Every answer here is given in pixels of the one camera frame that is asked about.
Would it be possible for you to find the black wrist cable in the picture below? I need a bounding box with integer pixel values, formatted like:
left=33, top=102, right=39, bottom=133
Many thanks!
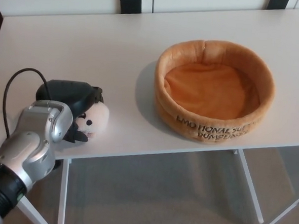
left=0, top=67, right=53, bottom=140

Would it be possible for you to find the white cabinet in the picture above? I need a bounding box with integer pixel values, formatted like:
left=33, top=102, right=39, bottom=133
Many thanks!
left=0, top=0, right=299, bottom=35

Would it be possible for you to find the white metal table leg frame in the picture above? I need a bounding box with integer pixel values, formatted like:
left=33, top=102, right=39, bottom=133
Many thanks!
left=227, top=146, right=299, bottom=224
left=15, top=155, right=72, bottom=224

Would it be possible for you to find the beige plush dumpling toy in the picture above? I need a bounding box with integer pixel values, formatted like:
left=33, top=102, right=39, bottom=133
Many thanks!
left=73, top=99, right=111, bottom=141

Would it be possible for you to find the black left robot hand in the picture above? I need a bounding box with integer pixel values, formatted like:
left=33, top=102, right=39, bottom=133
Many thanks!
left=32, top=78, right=106, bottom=144

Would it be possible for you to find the orange round plush basket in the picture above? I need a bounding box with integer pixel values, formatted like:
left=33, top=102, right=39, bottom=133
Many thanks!
left=150, top=37, right=279, bottom=149

